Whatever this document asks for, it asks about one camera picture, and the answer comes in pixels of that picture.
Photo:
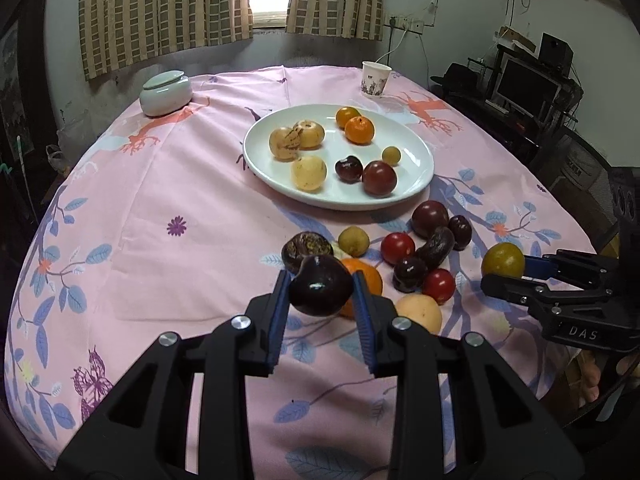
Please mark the small orange left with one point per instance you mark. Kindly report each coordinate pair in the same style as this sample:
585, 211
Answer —
344, 115

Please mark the yellow pepino melon with stem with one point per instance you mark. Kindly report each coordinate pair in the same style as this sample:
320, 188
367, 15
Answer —
310, 133

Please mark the dark red plum front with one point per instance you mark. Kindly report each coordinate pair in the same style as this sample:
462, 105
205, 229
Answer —
349, 169

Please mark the dark cherry plum small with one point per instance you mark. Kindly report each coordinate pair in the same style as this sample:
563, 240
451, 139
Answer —
462, 230

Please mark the plain yellow pepino melon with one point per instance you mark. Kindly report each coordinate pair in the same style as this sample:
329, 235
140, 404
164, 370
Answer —
308, 173

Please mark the green-yellow tomato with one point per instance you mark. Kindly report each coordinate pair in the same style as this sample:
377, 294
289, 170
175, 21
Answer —
504, 259

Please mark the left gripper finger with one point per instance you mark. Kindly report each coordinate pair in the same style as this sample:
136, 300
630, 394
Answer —
524, 293
575, 268

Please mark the wall power socket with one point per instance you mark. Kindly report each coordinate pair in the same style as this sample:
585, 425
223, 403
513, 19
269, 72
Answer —
411, 25

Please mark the white ceramic lidded jar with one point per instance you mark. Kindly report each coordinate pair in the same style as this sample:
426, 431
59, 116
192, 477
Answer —
165, 93

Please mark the striped pepino melon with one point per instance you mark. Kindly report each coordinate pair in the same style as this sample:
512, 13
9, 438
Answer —
284, 144

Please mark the small orange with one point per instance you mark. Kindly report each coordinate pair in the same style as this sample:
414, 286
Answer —
344, 115
359, 130

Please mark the small orange right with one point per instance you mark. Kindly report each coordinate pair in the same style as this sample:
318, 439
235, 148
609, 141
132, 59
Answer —
359, 130

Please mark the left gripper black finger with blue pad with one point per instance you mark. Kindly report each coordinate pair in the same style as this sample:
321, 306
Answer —
180, 411
461, 411

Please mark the left striped curtain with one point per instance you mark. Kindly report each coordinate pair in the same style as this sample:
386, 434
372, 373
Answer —
115, 34

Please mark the floral paper cup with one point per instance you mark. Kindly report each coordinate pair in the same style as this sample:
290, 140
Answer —
374, 77

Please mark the dark mottled passion fruit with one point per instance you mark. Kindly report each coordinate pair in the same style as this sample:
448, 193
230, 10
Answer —
302, 245

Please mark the large orange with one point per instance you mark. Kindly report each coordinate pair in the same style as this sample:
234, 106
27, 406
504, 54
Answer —
373, 278

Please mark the yellow potato-like fruit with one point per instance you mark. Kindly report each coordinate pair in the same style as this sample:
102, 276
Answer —
421, 309

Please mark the black speaker box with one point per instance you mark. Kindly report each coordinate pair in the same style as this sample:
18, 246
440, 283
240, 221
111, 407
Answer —
555, 54

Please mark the small yellow-green longan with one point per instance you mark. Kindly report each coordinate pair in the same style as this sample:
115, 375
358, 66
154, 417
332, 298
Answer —
354, 241

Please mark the pink floral tablecloth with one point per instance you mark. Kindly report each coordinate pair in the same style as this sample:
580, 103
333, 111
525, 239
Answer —
163, 227

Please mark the white oval plate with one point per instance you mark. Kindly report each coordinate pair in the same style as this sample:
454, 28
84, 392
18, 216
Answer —
415, 171

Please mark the bright red tomato small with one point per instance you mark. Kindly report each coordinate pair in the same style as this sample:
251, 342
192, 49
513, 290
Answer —
439, 284

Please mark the small yellow fruit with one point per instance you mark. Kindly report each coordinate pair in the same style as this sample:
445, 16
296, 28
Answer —
391, 156

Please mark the black computer monitor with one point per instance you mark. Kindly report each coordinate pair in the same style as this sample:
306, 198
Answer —
530, 91

